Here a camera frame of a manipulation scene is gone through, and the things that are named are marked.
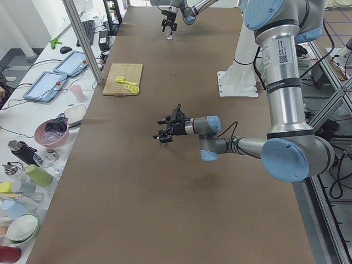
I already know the black power adapter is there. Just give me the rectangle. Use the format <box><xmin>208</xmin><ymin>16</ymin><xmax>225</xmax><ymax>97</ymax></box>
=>
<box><xmin>98</xmin><ymin>30</ymin><xmax>110</xmax><ymax>51</ymax></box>

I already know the pink bowl with ice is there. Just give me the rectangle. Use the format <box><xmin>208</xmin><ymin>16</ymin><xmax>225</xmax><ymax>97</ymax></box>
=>
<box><xmin>34</xmin><ymin>117</ymin><xmax>69</xmax><ymax>147</ymax></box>

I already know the red cup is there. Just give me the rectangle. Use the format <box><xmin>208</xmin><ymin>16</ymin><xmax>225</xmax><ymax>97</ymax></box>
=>
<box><xmin>1</xmin><ymin>245</ymin><xmax>21</xmax><ymax>263</ymax></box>

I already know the green clamp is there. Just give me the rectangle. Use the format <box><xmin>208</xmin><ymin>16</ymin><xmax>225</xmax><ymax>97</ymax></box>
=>
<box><xmin>50</xmin><ymin>38</ymin><xmax>62</xmax><ymax>50</ymax></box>

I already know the glass oil bottle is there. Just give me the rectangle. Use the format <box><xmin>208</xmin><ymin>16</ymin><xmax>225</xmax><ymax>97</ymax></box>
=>
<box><xmin>2</xmin><ymin>162</ymin><xmax>31</xmax><ymax>182</ymax></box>

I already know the light blue cup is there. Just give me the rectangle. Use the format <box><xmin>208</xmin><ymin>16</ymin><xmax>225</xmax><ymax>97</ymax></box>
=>
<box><xmin>1</xmin><ymin>199</ymin><xmax>27</xmax><ymax>220</ymax></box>

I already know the white green bowl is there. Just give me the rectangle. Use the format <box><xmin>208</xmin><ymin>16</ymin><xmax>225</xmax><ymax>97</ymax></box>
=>
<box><xmin>7</xmin><ymin>213</ymin><xmax>40</xmax><ymax>244</ymax></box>

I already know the blue teach pendant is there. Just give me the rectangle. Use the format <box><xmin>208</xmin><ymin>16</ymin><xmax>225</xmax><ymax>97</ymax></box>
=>
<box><xmin>23</xmin><ymin>71</ymin><xmax>68</xmax><ymax>103</ymax></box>
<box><xmin>53</xmin><ymin>51</ymin><xmax>88</xmax><ymax>77</ymax></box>

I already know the far blue teach pendant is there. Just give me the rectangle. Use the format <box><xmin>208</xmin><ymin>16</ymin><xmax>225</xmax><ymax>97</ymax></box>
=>
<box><xmin>53</xmin><ymin>51</ymin><xmax>88</xmax><ymax>77</ymax></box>

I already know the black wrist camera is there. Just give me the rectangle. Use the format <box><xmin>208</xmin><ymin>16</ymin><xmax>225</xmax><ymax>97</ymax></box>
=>
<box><xmin>170</xmin><ymin>104</ymin><xmax>185</xmax><ymax>123</ymax></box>

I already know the black computer mouse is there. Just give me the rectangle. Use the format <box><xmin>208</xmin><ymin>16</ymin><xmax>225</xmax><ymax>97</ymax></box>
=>
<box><xmin>59</xmin><ymin>46</ymin><xmax>72</xmax><ymax>54</ymax></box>

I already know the aluminium frame post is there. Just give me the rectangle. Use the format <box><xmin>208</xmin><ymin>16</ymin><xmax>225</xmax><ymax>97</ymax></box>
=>
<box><xmin>62</xmin><ymin>0</ymin><xmax>103</xmax><ymax>84</ymax></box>

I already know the near blue teach pendant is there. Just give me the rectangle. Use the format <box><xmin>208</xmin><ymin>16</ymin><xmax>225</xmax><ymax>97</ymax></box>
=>
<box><xmin>23</xmin><ymin>71</ymin><xmax>68</xmax><ymax>103</ymax></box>

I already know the green plastic cup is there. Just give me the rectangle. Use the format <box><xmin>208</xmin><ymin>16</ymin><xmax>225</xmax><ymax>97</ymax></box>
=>
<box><xmin>24</xmin><ymin>164</ymin><xmax>53</xmax><ymax>188</ymax></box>

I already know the wooden cutting board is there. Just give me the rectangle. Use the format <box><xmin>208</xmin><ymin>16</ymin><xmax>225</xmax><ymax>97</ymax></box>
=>
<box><xmin>102</xmin><ymin>63</ymin><xmax>143</xmax><ymax>97</ymax></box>

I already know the clear glass measuring cup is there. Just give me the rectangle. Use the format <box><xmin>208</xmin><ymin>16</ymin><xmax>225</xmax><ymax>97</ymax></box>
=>
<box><xmin>166</xmin><ymin>29</ymin><xmax>173</xmax><ymax>40</ymax></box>

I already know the pink plastic cup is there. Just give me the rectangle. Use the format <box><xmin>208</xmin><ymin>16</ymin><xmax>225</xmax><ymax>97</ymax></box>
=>
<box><xmin>70</xmin><ymin>85</ymin><xmax>84</xmax><ymax>100</ymax></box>

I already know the black keyboard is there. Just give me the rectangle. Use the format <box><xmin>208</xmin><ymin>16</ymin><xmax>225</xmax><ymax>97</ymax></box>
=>
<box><xmin>81</xmin><ymin>20</ymin><xmax>95</xmax><ymax>45</ymax></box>

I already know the black water bottle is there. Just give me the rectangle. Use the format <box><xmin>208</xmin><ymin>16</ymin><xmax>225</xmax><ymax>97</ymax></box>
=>
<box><xmin>8</xmin><ymin>140</ymin><xmax>37</xmax><ymax>166</ymax></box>

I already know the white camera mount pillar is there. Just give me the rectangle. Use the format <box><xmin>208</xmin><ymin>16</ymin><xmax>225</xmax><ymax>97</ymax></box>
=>
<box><xmin>217</xmin><ymin>24</ymin><xmax>259</xmax><ymax>97</ymax></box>

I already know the yellow cup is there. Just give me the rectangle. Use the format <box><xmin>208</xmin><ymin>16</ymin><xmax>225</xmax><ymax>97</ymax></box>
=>
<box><xmin>0</xmin><ymin>181</ymin><xmax>12</xmax><ymax>194</ymax></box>

